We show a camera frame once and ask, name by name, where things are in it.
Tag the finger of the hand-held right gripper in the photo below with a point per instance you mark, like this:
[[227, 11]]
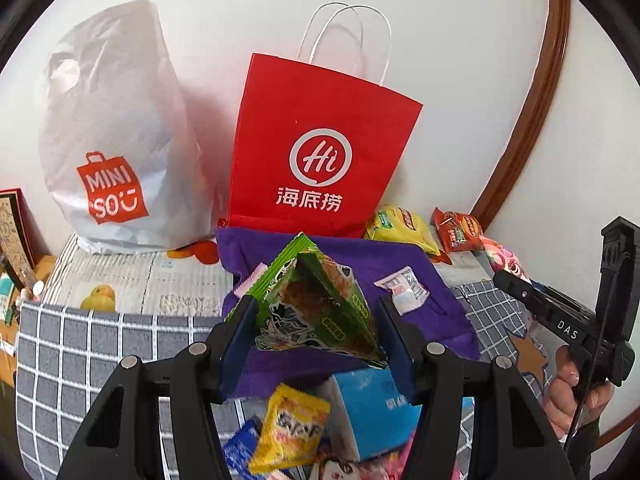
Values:
[[520, 292]]

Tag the blue snack packet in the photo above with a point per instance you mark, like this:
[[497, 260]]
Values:
[[242, 452]]

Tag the light pink snack packet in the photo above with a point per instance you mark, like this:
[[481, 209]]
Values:
[[250, 282]]

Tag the blue tissue pack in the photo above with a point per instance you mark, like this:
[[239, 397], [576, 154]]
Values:
[[370, 410]]

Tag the brown wooden door frame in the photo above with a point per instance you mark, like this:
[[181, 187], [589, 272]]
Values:
[[540, 85]]

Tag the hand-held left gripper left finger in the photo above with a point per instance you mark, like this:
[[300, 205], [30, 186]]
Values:
[[237, 350]]

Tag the green triangular snack packet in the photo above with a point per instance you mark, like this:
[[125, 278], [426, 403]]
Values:
[[310, 310]]

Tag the purple towel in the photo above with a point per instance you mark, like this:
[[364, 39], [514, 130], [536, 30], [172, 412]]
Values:
[[360, 255]]

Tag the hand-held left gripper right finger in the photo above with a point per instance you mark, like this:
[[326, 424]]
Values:
[[400, 360]]

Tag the yellow chips bag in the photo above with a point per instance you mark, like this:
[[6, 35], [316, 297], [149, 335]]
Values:
[[400, 225]]

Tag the yellow snack packet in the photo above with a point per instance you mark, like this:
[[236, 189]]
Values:
[[290, 430]]

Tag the strawberry print snack packet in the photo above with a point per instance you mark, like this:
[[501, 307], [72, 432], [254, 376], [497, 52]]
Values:
[[502, 257]]

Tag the white plastic bag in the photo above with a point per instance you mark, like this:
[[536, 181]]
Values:
[[115, 110]]

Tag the red paper bag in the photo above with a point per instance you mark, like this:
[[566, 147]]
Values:
[[320, 125]]

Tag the orange chips bag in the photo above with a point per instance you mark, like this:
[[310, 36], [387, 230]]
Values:
[[460, 232]]

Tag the person's right hand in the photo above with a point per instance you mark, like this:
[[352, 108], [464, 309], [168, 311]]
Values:
[[565, 375]]

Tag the small pink white snack packet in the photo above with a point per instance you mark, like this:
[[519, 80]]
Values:
[[402, 290]]

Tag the patterned box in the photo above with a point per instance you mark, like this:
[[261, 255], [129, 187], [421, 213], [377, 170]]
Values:
[[15, 225]]

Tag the person's right forearm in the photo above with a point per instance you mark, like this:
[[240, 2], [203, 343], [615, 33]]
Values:
[[595, 450]]

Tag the grey checkered blanket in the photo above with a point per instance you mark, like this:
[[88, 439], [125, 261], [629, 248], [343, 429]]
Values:
[[75, 360]]

